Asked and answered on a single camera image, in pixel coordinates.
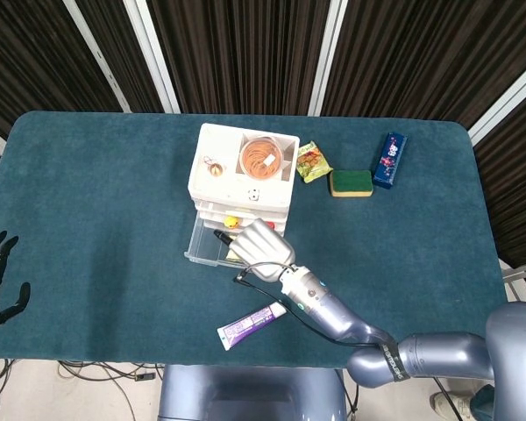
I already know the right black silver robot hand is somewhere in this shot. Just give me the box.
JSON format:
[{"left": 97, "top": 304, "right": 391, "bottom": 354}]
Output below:
[{"left": 213, "top": 218, "right": 296, "bottom": 282}]

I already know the clear plastic drawer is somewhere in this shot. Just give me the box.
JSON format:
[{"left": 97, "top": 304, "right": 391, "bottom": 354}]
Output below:
[
  {"left": 190, "top": 197, "right": 291, "bottom": 213},
  {"left": 195, "top": 209, "right": 287, "bottom": 234},
  {"left": 183, "top": 213, "right": 246, "bottom": 268}
]

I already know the white drawer organizer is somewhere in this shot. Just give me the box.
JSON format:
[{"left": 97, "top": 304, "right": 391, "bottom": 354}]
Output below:
[{"left": 187, "top": 123, "right": 300, "bottom": 240}]

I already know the purple white toothpaste tube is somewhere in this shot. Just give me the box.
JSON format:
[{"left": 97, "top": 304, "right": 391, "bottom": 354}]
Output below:
[{"left": 216, "top": 299, "right": 288, "bottom": 351}]

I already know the tub of orange rubber bands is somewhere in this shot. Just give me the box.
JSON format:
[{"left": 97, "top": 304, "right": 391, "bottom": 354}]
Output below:
[{"left": 238, "top": 137, "right": 284, "bottom": 180}]

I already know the small gold bell charm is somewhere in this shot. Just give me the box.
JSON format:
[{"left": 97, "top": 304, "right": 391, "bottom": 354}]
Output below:
[{"left": 203, "top": 153, "right": 224, "bottom": 177}]

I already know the green snack packet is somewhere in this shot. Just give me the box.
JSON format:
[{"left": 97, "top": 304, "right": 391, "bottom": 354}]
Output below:
[{"left": 295, "top": 141, "right": 334, "bottom": 183}]

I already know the green yellow sponge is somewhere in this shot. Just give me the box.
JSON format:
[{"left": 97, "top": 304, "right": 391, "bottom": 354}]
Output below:
[{"left": 329, "top": 169, "right": 374, "bottom": 198}]

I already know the blue-grey robot torso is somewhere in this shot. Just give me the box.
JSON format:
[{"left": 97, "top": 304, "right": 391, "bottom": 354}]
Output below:
[{"left": 157, "top": 364, "right": 348, "bottom": 421}]

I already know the teal table cloth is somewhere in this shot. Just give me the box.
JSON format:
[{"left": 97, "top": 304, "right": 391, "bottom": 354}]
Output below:
[{"left": 0, "top": 110, "right": 519, "bottom": 373}]

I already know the dark blue printed box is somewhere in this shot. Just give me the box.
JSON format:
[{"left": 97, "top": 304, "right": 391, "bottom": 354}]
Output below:
[{"left": 372, "top": 132, "right": 409, "bottom": 190}]

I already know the white shoe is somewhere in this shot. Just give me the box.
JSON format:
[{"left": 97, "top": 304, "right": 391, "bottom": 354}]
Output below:
[{"left": 430, "top": 391, "right": 473, "bottom": 420}]

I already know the dark teal trouser leg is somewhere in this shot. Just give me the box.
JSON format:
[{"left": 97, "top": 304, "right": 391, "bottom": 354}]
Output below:
[{"left": 468, "top": 383, "right": 496, "bottom": 421}]

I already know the white metal frame post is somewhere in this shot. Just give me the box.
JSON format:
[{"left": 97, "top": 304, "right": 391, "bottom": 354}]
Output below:
[
  {"left": 123, "top": 0, "right": 181, "bottom": 114},
  {"left": 467, "top": 56, "right": 526, "bottom": 146},
  {"left": 307, "top": 0, "right": 350, "bottom": 118},
  {"left": 63, "top": 0, "right": 132, "bottom": 113}
]

